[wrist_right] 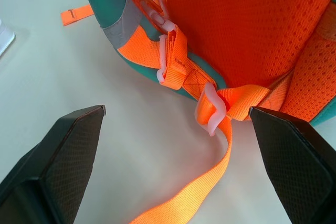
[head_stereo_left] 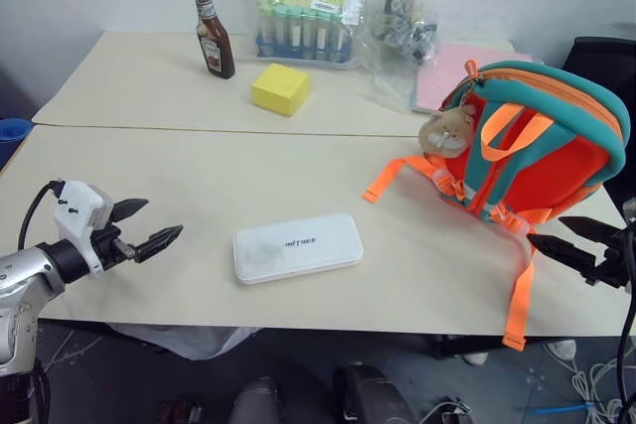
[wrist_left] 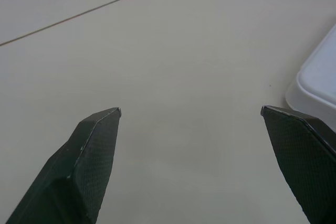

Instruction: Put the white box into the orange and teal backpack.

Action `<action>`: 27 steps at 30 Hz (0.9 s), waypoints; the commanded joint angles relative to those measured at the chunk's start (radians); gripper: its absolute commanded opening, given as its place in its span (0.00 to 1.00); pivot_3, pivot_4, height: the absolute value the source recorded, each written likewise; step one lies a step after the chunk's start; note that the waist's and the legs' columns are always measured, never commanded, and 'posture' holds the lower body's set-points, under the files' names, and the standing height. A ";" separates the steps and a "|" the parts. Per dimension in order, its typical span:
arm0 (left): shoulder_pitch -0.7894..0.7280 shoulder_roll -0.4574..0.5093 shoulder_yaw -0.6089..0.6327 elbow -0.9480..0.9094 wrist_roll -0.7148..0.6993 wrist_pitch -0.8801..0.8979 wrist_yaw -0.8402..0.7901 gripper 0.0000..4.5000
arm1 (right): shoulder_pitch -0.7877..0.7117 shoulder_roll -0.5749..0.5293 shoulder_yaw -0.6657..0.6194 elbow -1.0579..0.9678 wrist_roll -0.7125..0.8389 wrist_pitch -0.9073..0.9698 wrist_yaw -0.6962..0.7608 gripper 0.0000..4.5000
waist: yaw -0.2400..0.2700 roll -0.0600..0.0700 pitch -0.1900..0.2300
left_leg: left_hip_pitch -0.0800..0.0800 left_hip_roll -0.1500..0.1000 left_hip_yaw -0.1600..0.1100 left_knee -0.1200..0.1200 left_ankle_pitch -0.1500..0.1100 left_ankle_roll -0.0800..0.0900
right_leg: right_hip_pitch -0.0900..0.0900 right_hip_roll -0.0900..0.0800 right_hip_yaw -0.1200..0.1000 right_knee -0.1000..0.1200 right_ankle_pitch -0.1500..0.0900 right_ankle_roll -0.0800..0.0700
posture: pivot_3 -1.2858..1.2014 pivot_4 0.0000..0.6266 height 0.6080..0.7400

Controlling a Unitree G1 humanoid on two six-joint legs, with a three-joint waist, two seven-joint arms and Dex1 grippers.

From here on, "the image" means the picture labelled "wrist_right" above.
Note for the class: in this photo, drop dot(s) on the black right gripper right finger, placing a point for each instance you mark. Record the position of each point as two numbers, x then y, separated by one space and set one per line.
294 161

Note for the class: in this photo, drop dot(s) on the clear plastic object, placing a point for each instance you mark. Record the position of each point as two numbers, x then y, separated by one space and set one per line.
4 39

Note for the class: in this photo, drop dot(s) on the teal and orange backpack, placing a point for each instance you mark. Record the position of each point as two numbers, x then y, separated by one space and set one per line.
236 37

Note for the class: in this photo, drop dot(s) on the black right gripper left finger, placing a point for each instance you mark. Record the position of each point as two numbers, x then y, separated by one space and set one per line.
60 166

